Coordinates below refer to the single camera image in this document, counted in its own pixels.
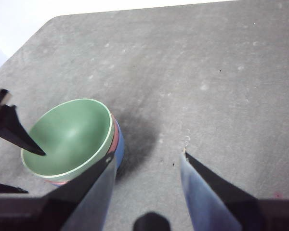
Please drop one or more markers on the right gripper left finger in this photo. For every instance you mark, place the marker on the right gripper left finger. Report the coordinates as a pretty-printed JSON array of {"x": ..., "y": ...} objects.
[{"x": 86, "y": 197}]

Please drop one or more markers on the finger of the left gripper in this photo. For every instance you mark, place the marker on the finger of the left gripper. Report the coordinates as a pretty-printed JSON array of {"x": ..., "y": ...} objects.
[
  {"x": 4, "y": 188},
  {"x": 12, "y": 130}
]

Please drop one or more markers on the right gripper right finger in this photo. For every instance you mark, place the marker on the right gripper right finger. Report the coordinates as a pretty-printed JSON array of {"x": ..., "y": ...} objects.
[{"x": 214, "y": 204}]

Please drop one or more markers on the green ribbed bowl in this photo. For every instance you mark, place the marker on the green ribbed bowl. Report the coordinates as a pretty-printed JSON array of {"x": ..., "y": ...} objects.
[{"x": 69, "y": 134}]

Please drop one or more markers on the red ribbed bowl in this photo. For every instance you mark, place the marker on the red ribbed bowl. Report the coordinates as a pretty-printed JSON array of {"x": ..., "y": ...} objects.
[{"x": 114, "y": 139}]

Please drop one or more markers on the blue ribbed bowl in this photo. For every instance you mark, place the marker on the blue ribbed bowl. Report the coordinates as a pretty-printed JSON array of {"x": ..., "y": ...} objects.
[{"x": 120, "y": 149}]

